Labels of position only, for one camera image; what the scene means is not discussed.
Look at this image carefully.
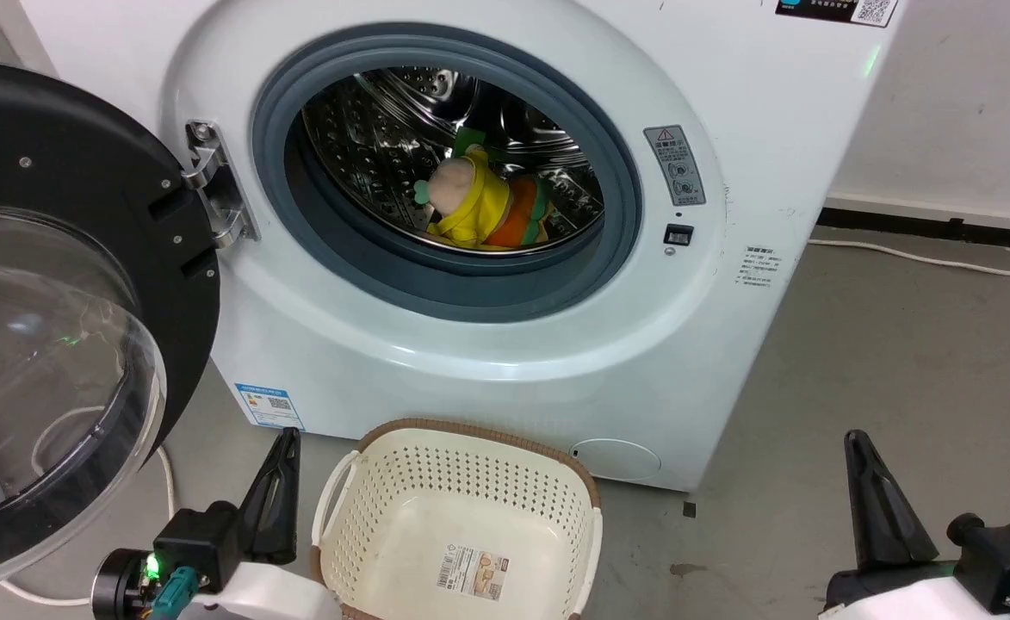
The grey warning sticker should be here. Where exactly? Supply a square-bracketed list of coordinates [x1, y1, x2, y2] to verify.
[643, 125, 707, 208]

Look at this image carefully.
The white floor cable thin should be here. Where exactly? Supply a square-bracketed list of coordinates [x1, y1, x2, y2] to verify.
[808, 239, 1010, 278]

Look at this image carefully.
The white front-load washing machine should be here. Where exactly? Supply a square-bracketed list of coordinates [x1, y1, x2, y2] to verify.
[18, 0, 910, 493]

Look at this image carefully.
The grey rubber door gasket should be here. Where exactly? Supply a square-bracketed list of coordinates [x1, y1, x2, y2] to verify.
[251, 22, 643, 324]

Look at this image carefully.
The teal left camera cable plug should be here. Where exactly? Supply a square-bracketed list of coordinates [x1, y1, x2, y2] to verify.
[146, 567, 201, 620]

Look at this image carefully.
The cream plastic laundry basket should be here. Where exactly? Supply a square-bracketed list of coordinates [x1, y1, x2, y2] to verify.
[310, 418, 604, 620]

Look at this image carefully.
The yellow plush doll beige head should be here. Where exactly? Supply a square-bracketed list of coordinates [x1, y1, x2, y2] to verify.
[412, 144, 513, 251]

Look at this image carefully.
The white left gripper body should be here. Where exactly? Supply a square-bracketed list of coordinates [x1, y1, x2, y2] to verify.
[201, 561, 343, 620]

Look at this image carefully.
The orange green striped plush toy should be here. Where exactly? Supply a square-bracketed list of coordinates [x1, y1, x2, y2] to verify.
[480, 172, 554, 251]

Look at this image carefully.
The stainless steel washer drum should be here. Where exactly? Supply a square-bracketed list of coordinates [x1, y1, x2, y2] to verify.
[301, 66, 605, 257]

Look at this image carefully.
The black QR code sticker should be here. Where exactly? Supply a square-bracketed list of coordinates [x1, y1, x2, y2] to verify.
[775, 0, 900, 28]

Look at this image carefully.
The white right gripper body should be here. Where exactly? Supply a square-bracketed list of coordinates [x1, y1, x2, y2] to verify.
[818, 575, 1010, 620]

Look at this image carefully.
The paper label sticker in basket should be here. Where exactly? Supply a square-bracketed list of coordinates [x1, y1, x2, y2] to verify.
[435, 542, 515, 603]

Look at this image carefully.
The black washing machine door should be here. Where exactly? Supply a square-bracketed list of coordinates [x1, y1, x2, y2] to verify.
[0, 57, 222, 598]

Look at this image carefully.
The small text sticker on washer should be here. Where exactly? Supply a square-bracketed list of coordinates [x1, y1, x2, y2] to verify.
[740, 245, 784, 290]

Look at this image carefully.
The black wall baseboard strip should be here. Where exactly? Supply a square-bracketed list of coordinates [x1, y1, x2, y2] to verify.
[817, 207, 1010, 253]

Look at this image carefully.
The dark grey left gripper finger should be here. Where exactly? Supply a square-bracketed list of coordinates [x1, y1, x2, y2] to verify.
[237, 431, 290, 562]
[263, 428, 301, 566]

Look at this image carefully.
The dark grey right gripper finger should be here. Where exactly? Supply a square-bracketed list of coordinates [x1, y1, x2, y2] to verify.
[844, 430, 941, 571]

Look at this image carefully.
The silver metal door hinge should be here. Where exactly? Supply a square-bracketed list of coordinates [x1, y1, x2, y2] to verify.
[181, 121, 260, 250]

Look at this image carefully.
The round filter cover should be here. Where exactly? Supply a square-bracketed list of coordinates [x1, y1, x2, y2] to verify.
[571, 438, 662, 482]

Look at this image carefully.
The white power cable looped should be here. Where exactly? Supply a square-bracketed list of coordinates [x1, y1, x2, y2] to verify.
[0, 405, 178, 607]

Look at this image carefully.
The blue energy label sticker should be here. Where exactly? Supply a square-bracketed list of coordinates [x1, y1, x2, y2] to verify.
[234, 383, 306, 431]

